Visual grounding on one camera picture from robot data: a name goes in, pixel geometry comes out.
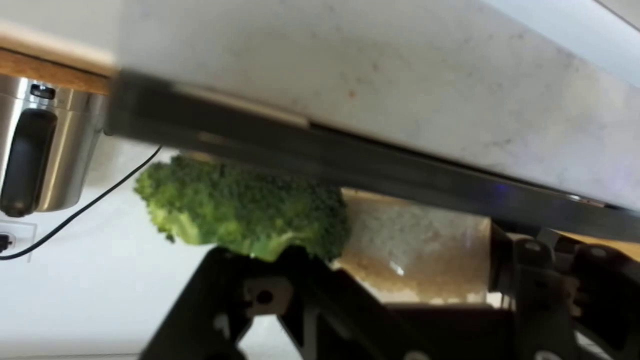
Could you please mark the white wall outlet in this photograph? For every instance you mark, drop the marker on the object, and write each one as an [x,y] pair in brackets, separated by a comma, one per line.
[21,232]

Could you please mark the cutting board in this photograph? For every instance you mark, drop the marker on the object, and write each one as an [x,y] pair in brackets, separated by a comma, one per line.
[332,152]

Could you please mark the clear plastic cup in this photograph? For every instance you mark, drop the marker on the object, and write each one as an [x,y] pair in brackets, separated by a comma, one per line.
[427,246]

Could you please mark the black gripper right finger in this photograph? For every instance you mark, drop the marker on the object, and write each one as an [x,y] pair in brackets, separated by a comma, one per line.
[540,293]

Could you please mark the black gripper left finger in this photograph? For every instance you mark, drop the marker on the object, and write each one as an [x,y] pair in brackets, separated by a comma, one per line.
[221,300]

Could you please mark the green broccoli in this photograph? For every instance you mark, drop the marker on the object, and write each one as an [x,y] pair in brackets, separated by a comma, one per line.
[241,206]

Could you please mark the stainless steel electric kettle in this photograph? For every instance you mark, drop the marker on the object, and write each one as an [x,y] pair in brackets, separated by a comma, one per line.
[66,146]

